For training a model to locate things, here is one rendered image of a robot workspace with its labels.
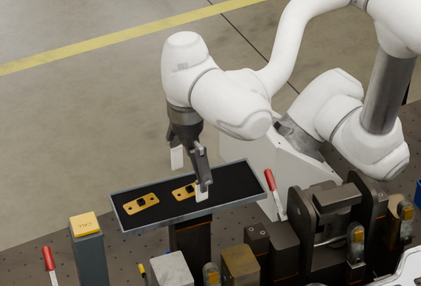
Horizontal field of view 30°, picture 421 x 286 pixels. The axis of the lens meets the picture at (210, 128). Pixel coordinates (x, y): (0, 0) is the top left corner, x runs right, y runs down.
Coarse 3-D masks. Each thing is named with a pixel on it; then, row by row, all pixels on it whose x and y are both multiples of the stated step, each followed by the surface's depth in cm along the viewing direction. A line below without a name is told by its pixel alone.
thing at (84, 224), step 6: (78, 216) 188; (84, 216) 188; (90, 216) 188; (72, 222) 186; (78, 222) 186; (84, 222) 186; (90, 222) 186; (96, 222) 186; (72, 228) 186; (78, 228) 185; (84, 228) 185; (90, 228) 185; (96, 228) 185; (78, 234) 184; (84, 234) 184
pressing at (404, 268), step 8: (408, 248) 200; (416, 248) 200; (400, 256) 198; (408, 256) 198; (416, 256) 198; (400, 264) 196; (408, 264) 196; (416, 264) 196; (400, 272) 194; (408, 272) 194; (416, 272) 194; (384, 280) 192; (392, 280) 192; (400, 280) 192; (408, 280) 192
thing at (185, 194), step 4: (192, 184) 195; (180, 188) 194; (184, 188) 194; (188, 188) 193; (192, 188) 193; (172, 192) 193; (176, 192) 193; (180, 192) 193; (184, 192) 193; (188, 192) 193; (192, 192) 193; (176, 196) 192; (180, 196) 192; (184, 196) 192; (188, 196) 192; (192, 196) 193; (180, 200) 191
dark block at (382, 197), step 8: (376, 184) 201; (384, 200) 197; (384, 208) 199; (384, 216) 201; (376, 224) 202; (376, 232) 205; (376, 240) 207; (376, 248) 209; (368, 264) 213; (368, 272) 215; (368, 280) 218
